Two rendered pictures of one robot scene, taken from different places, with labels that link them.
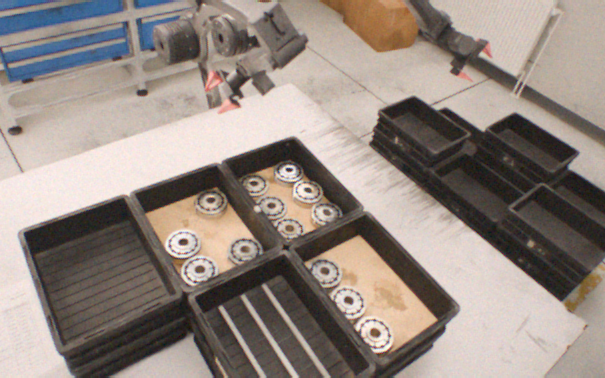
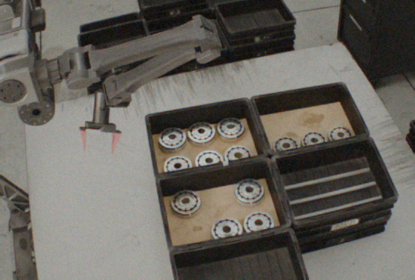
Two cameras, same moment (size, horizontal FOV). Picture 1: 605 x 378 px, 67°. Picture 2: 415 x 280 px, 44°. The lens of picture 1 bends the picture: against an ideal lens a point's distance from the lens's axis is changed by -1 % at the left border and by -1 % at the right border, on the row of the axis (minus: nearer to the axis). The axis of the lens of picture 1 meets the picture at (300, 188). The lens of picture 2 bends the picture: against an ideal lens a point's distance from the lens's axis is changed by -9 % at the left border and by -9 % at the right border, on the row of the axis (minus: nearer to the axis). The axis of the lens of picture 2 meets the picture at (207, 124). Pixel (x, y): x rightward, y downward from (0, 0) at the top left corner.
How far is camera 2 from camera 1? 1.27 m
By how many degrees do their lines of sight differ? 39
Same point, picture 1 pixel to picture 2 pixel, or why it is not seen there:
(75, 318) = not seen: outside the picture
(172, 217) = (187, 236)
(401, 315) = (327, 119)
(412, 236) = (247, 94)
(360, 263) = (280, 125)
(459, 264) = (281, 78)
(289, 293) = (292, 175)
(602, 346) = not seen: hidden behind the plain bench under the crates
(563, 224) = (246, 15)
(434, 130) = (114, 41)
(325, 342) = (335, 166)
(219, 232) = (217, 207)
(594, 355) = not seen: hidden behind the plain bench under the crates
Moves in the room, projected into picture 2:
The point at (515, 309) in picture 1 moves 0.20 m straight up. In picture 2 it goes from (323, 68) to (326, 35)
